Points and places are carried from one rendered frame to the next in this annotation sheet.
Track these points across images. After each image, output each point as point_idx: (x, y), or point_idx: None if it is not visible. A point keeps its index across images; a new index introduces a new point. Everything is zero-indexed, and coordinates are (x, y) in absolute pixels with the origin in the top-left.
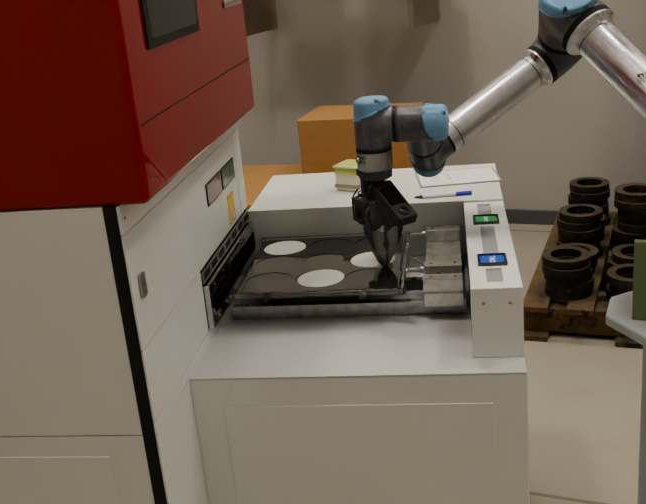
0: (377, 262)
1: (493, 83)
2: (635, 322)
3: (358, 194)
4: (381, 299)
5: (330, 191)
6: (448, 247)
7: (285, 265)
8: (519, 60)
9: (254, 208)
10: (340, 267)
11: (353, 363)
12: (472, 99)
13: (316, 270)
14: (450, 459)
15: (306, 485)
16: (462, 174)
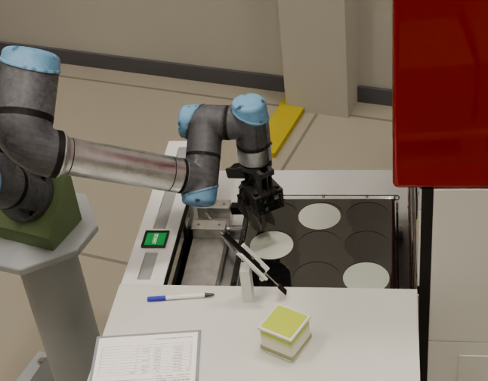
0: (267, 238)
1: (115, 146)
2: (82, 215)
3: (275, 189)
4: None
5: (318, 338)
6: (193, 284)
7: (357, 241)
8: (77, 142)
9: (410, 295)
10: (302, 232)
11: (293, 181)
12: (142, 151)
13: (325, 228)
14: None
15: None
16: (136, 367)
